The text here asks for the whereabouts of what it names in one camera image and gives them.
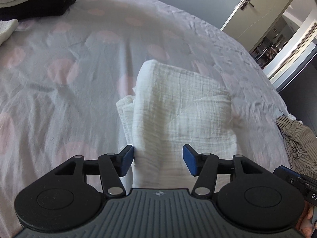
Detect white muslin cloth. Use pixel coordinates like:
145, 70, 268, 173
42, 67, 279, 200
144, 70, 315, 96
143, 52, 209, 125
116, 60, 239, 189
0, 19, 19, 45

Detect person's right hand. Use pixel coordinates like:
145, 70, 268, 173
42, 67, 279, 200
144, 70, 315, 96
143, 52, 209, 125
295, 201, 316, 237

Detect striped crumpled garment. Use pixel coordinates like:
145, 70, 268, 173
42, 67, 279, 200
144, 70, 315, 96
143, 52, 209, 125
276, 116, 317, 179

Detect black folded garments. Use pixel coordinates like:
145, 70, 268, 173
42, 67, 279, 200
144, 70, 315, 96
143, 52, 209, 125
1, 0, 76, 21

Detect folded white muslin cloth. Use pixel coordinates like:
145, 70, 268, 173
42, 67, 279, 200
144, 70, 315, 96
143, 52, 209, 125
0, 19, 19, 45

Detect cream door with handle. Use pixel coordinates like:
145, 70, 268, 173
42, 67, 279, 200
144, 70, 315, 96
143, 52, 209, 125
221, 0, 293, 52

